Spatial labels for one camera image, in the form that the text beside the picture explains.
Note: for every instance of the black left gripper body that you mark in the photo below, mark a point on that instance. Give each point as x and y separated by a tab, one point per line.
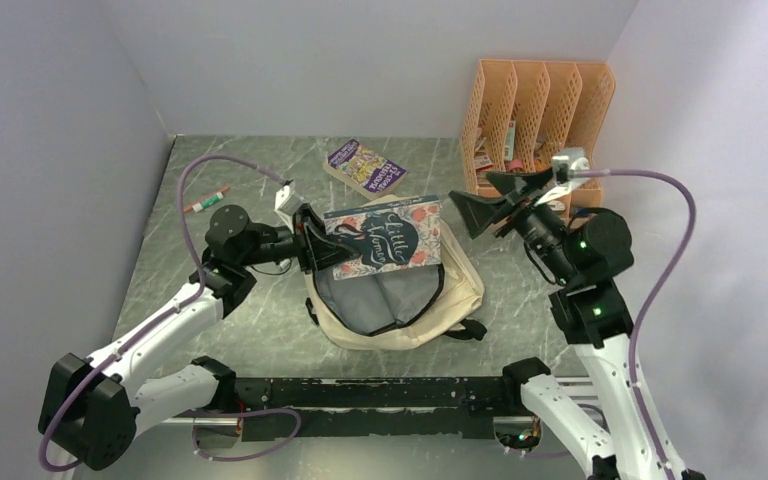
273	242

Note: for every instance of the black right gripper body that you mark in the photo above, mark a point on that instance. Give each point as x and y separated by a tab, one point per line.
544	229

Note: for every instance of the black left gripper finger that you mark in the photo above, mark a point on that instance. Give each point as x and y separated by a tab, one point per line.
322	251
305	218

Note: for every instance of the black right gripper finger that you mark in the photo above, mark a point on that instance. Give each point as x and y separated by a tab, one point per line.
521	183
479	213

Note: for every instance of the floral Little Women book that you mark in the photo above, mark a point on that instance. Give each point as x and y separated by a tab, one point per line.
388	237

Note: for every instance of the beige canvas backpack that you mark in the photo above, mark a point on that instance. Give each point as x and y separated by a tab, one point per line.
400	310

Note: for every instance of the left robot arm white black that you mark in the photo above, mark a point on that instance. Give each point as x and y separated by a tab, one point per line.
95	406

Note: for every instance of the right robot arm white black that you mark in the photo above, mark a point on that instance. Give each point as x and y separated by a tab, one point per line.
631	442

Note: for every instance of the orange green white marker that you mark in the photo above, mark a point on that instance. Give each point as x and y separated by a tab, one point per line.
207	201

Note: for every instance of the green white packet in organizer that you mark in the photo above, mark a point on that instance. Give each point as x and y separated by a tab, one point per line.
509	141

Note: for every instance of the orange plastic file organizer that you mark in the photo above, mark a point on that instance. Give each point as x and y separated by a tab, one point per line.
555	104

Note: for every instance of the purple illustrated paperback book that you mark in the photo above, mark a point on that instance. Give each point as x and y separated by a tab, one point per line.
364	170

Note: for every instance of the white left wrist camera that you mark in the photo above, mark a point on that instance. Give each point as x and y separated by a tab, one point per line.
286	202

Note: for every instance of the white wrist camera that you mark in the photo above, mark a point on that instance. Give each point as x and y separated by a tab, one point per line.
286	202
566	165

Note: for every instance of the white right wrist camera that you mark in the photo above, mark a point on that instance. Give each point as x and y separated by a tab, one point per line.
566	165

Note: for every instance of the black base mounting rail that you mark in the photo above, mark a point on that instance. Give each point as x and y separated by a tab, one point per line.
471	407

